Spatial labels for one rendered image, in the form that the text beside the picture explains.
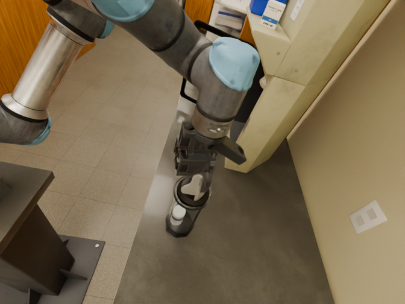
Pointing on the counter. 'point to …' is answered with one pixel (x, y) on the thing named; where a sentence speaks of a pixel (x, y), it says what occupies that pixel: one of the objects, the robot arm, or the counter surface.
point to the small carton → (272, 14)
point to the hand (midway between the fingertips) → (196, 183)
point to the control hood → (269, 43)
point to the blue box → (257, 6)
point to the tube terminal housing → (302, 70)
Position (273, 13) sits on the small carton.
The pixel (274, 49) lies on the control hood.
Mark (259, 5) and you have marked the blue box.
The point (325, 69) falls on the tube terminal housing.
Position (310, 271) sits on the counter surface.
